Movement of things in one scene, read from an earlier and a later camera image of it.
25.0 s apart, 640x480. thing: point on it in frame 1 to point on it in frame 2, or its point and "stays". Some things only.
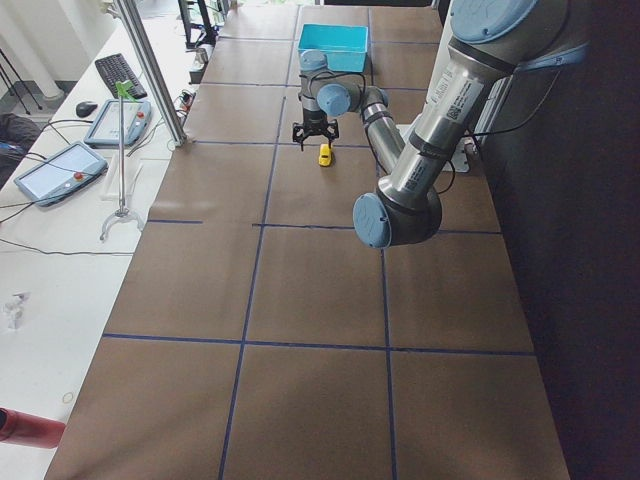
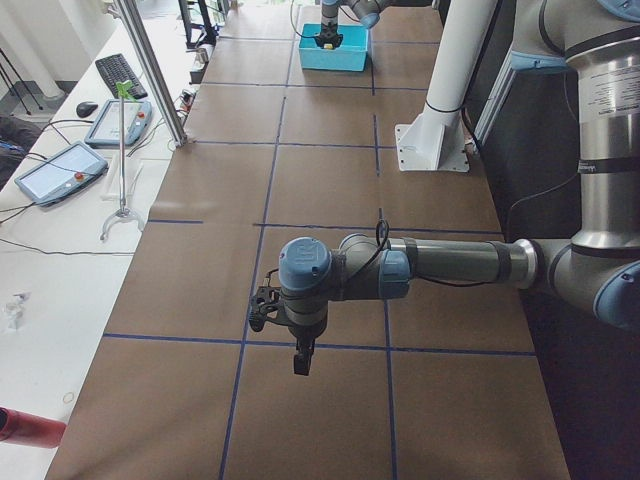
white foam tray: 132,170 stays
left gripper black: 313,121 to 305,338
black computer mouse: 85,108 stays
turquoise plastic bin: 345,46 stays
